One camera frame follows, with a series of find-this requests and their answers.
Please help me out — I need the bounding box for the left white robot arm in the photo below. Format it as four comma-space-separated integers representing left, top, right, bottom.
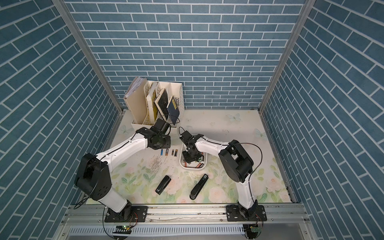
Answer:
75, 119, 171, 214

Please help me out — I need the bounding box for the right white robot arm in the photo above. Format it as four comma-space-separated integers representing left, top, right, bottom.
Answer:
180, 131, 256, 210

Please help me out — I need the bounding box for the white plastic storage box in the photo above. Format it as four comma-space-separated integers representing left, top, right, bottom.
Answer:
180, 138, 208, 171

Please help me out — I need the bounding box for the dark blue notebook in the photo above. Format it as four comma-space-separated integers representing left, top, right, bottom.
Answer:
167, 96, 180, 125

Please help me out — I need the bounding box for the beige desktop file organizer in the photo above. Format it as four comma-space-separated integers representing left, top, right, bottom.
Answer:
124, 77, 185, 135

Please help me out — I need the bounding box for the long black stapler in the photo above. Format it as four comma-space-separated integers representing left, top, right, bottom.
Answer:
190, 174, 209, 200

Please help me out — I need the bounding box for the floral table mat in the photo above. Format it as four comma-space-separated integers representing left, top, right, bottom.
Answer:
111, 110, 291, 204

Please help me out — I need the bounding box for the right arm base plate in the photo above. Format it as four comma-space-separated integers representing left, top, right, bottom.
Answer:
226, 204, 267, 222

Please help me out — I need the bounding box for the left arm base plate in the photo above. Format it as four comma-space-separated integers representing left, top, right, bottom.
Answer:
104, 205, 148, 223

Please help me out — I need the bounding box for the aluminium mounting rail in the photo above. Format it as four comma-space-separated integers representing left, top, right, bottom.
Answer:
62, 203, 310, 226

